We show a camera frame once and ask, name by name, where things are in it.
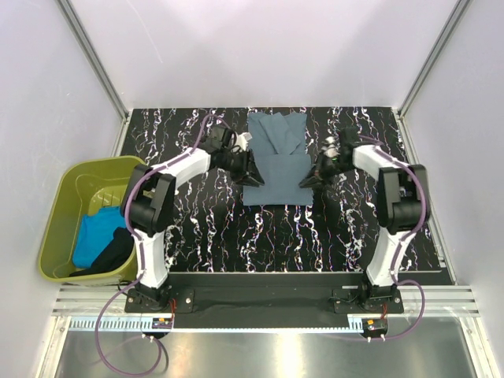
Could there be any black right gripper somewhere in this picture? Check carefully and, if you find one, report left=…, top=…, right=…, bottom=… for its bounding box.
left=298, top=151, right=353, bottom=190

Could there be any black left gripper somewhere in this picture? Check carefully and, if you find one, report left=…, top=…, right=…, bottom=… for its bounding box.
left=220, top=149, right=265, bottom=188

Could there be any slate blue t shirt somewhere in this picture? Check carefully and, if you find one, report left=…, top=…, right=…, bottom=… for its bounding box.
left=243, top=113, right=313, bottom=206

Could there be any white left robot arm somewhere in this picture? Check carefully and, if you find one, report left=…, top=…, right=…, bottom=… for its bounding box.
left=120, top=124, right=265, bottom=312

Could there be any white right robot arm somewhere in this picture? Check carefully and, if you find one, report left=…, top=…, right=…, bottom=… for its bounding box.
left=299, top=128, right=430, bottom=313

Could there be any black t shirt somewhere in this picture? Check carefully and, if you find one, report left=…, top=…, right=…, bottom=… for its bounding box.
left=70, top=228, right=134, bottom=277

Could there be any olive green plastic bin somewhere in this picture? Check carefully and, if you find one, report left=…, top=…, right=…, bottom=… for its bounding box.
left=38, top=156, right=143, bottom=287

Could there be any bright blue t shirt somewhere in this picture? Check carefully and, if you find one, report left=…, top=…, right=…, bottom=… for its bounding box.
left=72, top=206, right=125, bottom=269

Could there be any right connector box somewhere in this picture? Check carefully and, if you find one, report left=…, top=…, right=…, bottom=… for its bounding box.
left=363, top=317, right=388, bottom=334

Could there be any connector box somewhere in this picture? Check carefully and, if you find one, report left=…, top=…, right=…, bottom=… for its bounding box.
left=152, top=317, right=174, bottom=329
left=363, top=317, right=388, bottom=334

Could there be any left connector box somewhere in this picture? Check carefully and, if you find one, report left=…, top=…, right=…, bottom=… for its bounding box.
left=152, top=317, right=174, bottom=329

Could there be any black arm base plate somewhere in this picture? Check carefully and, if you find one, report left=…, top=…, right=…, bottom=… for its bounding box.
left=125, top=272, right=404, bottom=325

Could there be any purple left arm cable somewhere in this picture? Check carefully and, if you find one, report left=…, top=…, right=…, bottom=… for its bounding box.
left=96, top=113, right=229, bottom=374

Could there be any left upright frame post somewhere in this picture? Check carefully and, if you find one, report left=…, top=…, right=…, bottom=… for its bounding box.
left=55, top=0, right=129, bottom=121

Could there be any upright frame post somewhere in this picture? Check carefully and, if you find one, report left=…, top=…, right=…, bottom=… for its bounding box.
left=55, top=0, right=129, bottom=121
left=397, top=0, right=473, bottom=118

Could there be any white slotted cable duct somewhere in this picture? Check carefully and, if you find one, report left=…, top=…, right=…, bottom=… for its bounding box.
left=69, top=315, right=364, bottom=335

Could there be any right upright frame post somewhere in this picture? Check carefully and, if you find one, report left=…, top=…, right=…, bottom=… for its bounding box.
left=397, top=0, right=473, bottom=118

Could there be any aluminium frame rail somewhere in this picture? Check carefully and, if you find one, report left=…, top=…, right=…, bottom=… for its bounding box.
left=53, top=284, right=480, bottom=317

